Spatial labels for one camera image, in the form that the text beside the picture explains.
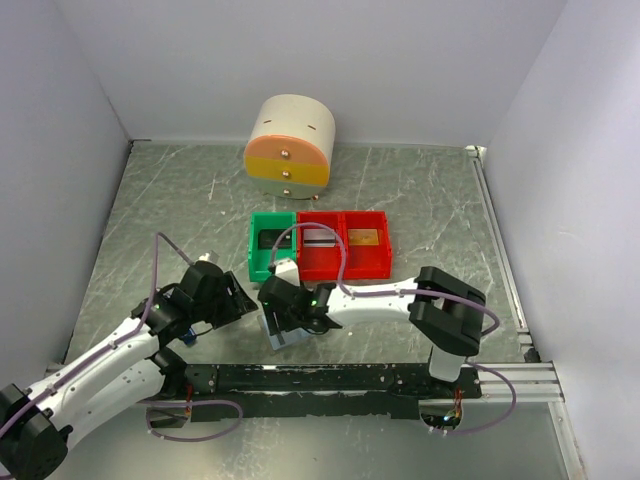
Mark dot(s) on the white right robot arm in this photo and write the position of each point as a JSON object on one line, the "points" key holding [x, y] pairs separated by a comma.
{"points": [[446, 310]]}

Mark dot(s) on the aluminium rail frame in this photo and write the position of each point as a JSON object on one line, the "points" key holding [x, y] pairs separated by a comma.
{"points": [[177, 202]]}

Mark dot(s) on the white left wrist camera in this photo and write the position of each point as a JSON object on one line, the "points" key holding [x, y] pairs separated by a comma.
{"points": [[209, 256]]}

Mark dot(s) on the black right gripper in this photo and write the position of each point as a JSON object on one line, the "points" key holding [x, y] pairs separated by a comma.
{"points": [[273, 322]]}

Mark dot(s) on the round three-drawer cabinet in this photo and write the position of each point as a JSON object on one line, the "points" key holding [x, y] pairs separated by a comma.
{"points": [[290, 149]]}

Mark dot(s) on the white card with black stripe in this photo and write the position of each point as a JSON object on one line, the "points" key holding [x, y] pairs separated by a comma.
{"points": [[318, 238]]}

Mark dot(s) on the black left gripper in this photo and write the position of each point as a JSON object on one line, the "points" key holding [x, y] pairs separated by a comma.
{"points": [[243, 301]]}

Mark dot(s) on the red double plastic bin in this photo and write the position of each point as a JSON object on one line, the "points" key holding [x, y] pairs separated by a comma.
{"points": [[362, 263]]}

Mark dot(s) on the blue card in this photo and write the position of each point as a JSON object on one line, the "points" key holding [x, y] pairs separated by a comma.
{"points": [[189, 338]]}

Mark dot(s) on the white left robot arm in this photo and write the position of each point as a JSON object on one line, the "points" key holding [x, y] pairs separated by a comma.
{"points": [[40, 424]]}

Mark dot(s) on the orange gold card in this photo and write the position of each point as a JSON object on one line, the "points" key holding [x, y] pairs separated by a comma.
{"points": [[363, 237]]}

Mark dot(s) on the grey card holder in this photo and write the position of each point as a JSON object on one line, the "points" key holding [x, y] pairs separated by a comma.
{"points": [[279, 341]]}

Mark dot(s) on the black card in green bin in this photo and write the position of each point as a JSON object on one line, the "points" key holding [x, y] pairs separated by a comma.
{"points": [[267, 238]]}

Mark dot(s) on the green plastic bin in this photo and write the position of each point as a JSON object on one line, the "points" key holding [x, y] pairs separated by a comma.
{"points": [[265, 228]]}

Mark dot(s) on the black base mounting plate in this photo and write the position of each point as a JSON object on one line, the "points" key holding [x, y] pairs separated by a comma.
{"points": [[395, 390]]}

